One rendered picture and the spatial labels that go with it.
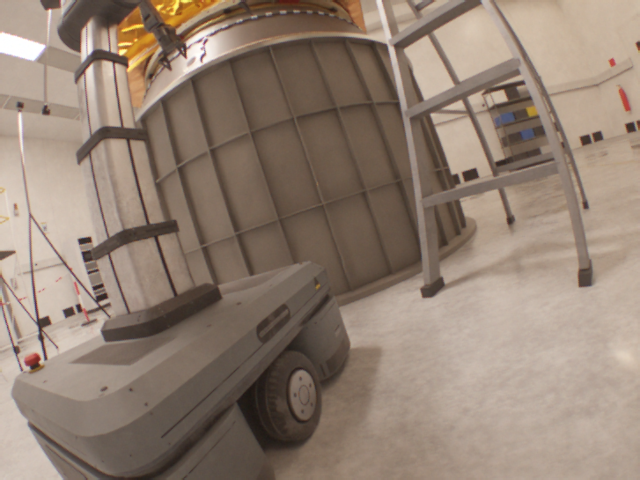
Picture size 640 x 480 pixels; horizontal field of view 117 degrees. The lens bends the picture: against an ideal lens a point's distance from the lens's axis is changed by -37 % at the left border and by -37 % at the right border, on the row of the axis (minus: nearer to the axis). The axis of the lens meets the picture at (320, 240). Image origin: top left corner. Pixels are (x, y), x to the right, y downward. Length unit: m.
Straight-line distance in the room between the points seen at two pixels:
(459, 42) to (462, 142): 2.49
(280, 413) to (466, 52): 7.92
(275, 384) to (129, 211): 0.39
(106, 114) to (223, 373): 0.53
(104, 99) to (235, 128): 0.78
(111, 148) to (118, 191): 0.09
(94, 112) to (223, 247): 0.88
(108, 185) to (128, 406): 0.41
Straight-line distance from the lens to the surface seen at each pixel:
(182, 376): 0.35
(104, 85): 0.73
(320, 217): 1.27
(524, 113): 7.42
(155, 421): 0.33
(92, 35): 0.84
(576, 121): 8.78
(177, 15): 2.25
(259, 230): 1.29
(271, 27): 1.69
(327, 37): 1.55
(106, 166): 0.63
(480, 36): 8.39
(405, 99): 1.14
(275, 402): 0.49
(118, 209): 0.60
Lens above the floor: 0.35
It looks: 4 degrees down
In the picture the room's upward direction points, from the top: 19 degrees counter-clockwise
